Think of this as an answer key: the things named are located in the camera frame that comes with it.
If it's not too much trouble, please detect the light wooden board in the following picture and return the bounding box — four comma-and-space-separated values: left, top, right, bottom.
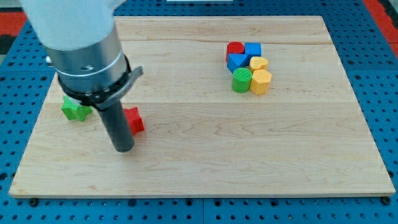
9, 16, 396, 198

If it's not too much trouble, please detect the green cylinder block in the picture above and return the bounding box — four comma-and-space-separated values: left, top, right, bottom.
232, 68, 252, 93

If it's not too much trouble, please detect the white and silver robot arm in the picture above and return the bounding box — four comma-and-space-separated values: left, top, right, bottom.
21, 0, 127, 93

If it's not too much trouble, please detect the yellow heart block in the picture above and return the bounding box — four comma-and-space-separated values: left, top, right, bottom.
249, 56, 269, 72

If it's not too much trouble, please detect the yellow hexagon block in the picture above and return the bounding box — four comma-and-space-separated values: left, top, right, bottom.
249, 69, 272, 95

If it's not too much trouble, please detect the blue triangle block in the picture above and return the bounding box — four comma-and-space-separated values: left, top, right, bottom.
227, 54, 249, 73

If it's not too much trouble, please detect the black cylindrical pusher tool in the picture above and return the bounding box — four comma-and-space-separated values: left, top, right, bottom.
98, 101, 134, 152

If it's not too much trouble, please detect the black clamp with grey lever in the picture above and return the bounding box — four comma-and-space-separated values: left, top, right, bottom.
58, 57, 144, 111

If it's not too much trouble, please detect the red cylinder block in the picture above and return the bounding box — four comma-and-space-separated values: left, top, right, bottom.
225, 41, 245, 61

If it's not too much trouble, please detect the green star block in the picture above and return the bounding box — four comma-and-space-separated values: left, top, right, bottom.
61, 96, 93, 122

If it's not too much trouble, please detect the blue cube block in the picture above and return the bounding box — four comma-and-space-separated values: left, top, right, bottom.
244, 42, 262, 57

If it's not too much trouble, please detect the red star block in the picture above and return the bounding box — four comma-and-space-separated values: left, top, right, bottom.
123, 107, 145, 136

